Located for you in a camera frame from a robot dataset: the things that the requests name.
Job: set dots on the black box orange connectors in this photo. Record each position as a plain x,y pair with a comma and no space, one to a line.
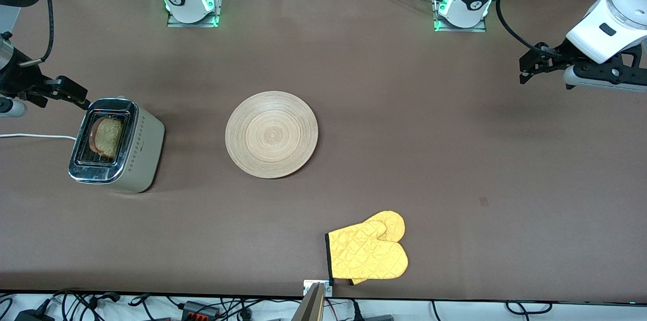
194,307

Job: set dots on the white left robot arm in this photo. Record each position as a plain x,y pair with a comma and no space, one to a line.
616,23

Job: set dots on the small metal bracket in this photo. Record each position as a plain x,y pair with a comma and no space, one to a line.
307,285

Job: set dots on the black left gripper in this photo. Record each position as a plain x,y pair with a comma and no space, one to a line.
562,53

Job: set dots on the brown bread slice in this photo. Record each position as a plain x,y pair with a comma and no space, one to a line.
108,136

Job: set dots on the silver two-slot toaster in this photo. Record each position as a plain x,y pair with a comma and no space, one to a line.
146,154

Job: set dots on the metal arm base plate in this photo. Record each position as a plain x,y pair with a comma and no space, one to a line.
174,22
480,28

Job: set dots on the yellow quilted oven mitt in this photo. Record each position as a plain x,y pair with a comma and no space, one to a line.
369,255
357,281

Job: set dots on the black power adapter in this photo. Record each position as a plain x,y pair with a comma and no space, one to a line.
33,317

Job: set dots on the round wooden plate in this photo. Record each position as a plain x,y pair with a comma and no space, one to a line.
271,135

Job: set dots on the aluminium profile bar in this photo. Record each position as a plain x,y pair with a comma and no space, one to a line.
311,307

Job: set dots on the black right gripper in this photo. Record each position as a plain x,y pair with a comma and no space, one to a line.
18,80

